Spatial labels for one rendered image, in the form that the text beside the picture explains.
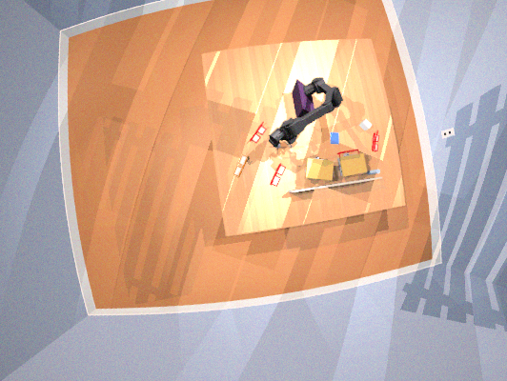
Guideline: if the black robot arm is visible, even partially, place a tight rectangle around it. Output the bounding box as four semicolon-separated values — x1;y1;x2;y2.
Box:
269;77;343;144

